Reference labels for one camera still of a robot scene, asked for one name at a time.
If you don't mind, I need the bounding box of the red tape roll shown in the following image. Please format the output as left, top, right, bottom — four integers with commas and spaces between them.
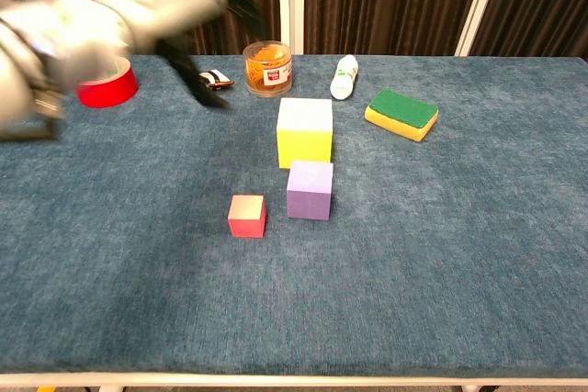
75, 56, 141, 109

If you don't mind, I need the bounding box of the white table frame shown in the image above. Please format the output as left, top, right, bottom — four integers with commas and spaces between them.
0, 371, 588, 392

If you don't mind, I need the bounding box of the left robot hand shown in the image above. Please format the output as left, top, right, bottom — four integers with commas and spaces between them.
76, 0, 267, 109

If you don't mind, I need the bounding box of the small white plastic bottle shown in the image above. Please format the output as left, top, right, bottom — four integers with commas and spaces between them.
329, 54, 359, 101

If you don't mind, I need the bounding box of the blue table cloth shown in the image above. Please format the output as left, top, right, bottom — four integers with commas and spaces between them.
0, 54, 588, 376

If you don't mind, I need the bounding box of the small red foam cube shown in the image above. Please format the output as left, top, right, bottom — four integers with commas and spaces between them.
227, 194, 267, 239

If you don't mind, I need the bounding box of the purple foam cube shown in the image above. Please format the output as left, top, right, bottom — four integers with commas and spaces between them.
286, 161, 334, 221

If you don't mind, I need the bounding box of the slanted white frame post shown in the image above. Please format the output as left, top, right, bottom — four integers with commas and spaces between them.
454, 0, 507, 58

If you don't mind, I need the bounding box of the green and yellow sponge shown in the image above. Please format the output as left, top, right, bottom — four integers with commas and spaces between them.
364, 89, 440, 143

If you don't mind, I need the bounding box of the large yellow foam cube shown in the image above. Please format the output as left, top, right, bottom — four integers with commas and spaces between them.
276, 97, 334, 170

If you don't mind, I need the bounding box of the clear jar of rubber bands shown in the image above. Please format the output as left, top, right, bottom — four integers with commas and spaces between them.
242, 40, 294, 98

